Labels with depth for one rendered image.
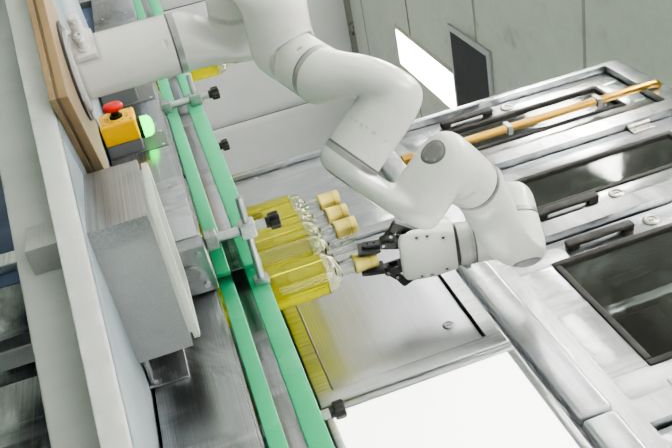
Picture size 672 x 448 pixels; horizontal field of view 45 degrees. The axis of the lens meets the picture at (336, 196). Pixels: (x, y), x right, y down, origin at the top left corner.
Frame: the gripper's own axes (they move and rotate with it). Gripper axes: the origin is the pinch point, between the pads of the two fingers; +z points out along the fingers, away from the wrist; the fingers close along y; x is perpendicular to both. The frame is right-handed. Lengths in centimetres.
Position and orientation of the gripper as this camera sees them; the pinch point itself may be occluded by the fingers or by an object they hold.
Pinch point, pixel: (370, 258)
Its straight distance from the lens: 145.6
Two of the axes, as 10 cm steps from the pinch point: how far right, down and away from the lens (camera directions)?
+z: -9.8, 1.7, 0.6
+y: -1.7, -8.4, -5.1
